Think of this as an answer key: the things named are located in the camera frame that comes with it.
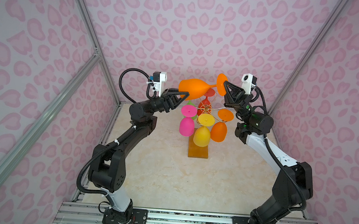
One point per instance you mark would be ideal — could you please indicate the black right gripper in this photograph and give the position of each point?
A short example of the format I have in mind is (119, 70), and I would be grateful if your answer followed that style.
(235, 101)

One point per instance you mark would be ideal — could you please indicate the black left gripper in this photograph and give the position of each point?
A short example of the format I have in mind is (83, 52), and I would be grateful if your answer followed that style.
(167, 101)

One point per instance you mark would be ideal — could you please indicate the orange back wine glass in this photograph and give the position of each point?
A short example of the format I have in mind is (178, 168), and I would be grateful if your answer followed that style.
(196, 88)

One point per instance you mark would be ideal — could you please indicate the orange wine glass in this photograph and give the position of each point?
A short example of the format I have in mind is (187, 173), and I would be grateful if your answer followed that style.
(219, 130)
(196, 88)

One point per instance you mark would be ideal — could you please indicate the orange front wine glass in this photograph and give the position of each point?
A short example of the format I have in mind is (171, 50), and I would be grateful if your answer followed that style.
(219, 130)

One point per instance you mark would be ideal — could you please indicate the yellow wine glass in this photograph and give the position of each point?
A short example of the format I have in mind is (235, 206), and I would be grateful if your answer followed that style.
(202, 135)

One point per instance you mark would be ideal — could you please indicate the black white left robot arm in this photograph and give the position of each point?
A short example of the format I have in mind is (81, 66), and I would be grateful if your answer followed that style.
(105, 172)

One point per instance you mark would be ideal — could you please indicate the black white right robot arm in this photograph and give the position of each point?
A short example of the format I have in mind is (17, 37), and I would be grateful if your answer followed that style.
(293, 186)

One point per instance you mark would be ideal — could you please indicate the green wine glass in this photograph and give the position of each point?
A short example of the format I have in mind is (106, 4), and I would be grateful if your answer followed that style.
(191, 110)

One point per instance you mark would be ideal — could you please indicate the red wine glass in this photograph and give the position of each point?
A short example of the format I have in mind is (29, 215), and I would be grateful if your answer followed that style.
(205, 105)

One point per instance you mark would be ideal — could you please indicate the pink wine glass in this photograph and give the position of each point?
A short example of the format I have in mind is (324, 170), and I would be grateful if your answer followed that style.
(186, 127)

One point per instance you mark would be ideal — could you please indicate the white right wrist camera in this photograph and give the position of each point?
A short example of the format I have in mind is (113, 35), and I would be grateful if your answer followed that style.
(248, 83)

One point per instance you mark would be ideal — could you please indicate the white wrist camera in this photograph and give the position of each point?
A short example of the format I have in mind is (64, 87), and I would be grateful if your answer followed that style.
(157, 81)
(248, 83)

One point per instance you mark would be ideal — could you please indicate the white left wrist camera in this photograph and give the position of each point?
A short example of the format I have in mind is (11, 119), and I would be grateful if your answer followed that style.
(157, 81)

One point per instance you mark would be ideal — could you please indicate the gold wire wine glass rack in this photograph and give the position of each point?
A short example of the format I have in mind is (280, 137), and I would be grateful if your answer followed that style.
(201, 152)

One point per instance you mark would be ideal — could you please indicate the aluminium frame left post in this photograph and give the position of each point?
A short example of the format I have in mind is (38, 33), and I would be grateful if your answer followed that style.
(90, 28)

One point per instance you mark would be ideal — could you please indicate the aluminium frame post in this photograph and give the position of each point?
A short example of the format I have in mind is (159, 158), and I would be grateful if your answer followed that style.
(90, 28)
(327, 26)

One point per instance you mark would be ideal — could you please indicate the aluminium frame left strut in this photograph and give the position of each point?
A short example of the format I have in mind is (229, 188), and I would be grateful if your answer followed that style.
(22, 147)

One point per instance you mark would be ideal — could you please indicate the aluminium frame right post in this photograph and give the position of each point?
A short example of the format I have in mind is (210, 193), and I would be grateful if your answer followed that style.
(327, 26)

